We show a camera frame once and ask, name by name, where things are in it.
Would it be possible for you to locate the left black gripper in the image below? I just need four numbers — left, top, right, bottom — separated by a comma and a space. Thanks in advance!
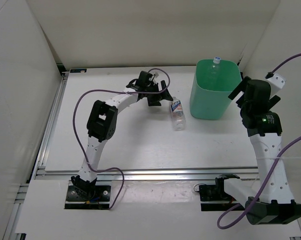
144, 80, 173, 106

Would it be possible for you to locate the clear bottle white blue label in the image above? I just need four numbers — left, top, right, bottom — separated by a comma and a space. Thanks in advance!
169, 97, 186, 131

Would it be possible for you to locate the tall clear plastic bottle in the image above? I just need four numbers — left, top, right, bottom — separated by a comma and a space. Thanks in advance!
209, 57, 221, 81

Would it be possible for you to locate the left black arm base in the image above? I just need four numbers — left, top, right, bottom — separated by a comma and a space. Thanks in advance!
64, 175, 112, 210

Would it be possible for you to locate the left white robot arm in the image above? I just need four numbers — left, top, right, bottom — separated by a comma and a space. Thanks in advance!
71, 68, 173, 201

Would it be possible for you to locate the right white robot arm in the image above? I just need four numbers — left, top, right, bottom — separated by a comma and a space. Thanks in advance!
215, 75, 301, 230

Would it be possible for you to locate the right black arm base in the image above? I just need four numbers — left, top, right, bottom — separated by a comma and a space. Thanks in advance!
193, 174, 240, 212

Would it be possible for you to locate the green plastic bin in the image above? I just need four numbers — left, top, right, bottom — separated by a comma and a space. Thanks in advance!
189, 58, 242, 120

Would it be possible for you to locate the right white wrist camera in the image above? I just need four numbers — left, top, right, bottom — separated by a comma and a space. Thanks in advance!
265, 72, 286, 97

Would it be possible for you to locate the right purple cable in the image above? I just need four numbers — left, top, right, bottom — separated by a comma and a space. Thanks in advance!
216, 51, 301, 230

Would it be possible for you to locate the purple cable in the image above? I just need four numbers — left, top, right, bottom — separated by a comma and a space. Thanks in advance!
72, 68, 171, 210
216, 51, 301, 230

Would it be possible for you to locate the aluminium front rail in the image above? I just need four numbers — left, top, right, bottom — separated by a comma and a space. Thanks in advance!
32, 166, 258, 181

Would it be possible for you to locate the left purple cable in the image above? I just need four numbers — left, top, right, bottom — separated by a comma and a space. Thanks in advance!
72, 68, 171, 210

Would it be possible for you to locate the aluminium left rail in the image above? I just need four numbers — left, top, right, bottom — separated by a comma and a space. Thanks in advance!
26, 71, 69, 183

